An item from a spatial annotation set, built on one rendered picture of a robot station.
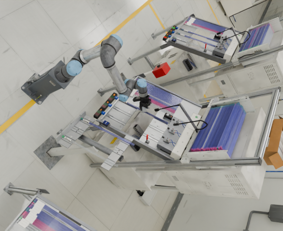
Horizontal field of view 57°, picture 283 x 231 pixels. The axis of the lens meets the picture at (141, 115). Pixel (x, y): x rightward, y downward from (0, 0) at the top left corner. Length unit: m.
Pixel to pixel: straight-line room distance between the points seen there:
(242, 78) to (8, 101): 2.48
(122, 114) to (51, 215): 1.01
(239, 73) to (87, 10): 1.98
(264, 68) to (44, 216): 2.51
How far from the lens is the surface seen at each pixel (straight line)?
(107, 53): 1.91
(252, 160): 1.78
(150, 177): 2.78
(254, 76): 3.18
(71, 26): 3.33
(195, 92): 3.60
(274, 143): 2.27
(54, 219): 1.93
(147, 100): 2.24
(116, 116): 2.34
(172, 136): 2.21
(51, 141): 2.84
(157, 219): 3.81
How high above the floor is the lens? 2.59
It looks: 46 degrees down
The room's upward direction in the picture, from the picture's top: 78 degrees clockwise
